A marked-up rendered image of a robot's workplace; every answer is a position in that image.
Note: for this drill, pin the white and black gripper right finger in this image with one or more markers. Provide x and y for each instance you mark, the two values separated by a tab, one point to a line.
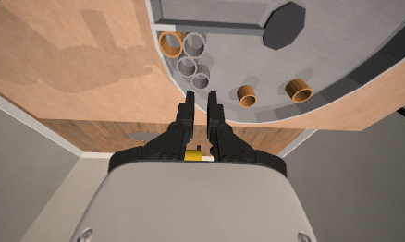
228	147

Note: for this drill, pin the grey metal bushing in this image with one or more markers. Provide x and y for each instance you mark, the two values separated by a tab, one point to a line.
184	71
201	84
194	53

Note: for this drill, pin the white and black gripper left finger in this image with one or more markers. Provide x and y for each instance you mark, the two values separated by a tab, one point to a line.
170	145

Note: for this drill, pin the bronze bushing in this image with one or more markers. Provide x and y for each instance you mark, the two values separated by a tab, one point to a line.
246	95
166	48
298	91

